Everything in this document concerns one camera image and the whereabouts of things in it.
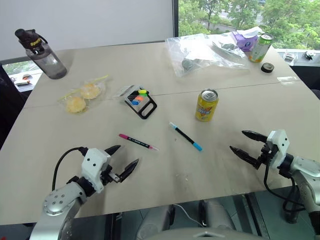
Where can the yellow round bun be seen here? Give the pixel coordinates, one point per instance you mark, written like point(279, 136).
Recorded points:
point(75, 105)
point(90, 91)

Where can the large clear plastic bag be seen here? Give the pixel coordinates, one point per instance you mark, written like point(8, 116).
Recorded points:
point(207, 56)

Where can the purple tissue pack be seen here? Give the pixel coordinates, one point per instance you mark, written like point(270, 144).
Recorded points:
point(246, 41)

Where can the pink marker pen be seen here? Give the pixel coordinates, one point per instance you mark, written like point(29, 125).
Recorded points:
point(137, 142)

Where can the small black sill object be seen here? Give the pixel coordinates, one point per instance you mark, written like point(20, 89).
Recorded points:
point(309, 55)

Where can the grey robot torso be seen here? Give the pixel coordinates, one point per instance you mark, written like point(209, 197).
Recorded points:
point(200, 235)

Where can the yellow drink can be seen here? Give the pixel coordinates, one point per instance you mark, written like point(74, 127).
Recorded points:
point(206, 107)

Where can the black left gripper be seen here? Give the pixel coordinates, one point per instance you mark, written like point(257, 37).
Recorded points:
point(108, 176)

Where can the black tape roll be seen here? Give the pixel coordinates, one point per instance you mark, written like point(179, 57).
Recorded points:
point(267, 68)

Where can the black holder with colourful items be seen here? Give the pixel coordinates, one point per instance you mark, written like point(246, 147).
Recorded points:
point(145, 107)

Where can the grey rounded robot leg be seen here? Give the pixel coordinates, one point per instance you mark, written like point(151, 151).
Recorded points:
point(217, 215)
point(155, 222)

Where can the grey sports water bottle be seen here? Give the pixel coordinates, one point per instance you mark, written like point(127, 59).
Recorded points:
point(46, 58)

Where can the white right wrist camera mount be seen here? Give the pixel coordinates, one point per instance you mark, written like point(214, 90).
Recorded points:
point(278, 147)

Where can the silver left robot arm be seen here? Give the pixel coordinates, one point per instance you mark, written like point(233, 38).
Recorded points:
point(60, 200)

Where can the dark window frame post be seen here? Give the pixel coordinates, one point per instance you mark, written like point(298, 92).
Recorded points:
point(176, 17)

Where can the small objects on windowsill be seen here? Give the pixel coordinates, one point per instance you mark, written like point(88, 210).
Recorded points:
point(23, 80)

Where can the green drink can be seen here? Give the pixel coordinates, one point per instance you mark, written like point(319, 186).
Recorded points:
point(260, 48)

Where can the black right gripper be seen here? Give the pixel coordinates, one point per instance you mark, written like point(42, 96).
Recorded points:
point(265, 157)

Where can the dark grey bagged object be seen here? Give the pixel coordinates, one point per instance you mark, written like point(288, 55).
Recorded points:
point(189, 65)

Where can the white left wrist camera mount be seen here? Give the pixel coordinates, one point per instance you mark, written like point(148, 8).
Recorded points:
point(93, 162)

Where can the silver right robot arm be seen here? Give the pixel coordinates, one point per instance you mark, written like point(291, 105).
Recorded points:
point(305, 167)

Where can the clear zip bag yellow strip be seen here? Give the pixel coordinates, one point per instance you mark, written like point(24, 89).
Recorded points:
point(100, 86)

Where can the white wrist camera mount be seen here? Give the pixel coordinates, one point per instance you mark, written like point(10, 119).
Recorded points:
point(93, 162)
point(278, 147)

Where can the small white sill object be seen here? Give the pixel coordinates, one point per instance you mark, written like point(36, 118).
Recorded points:
point(289, 55)

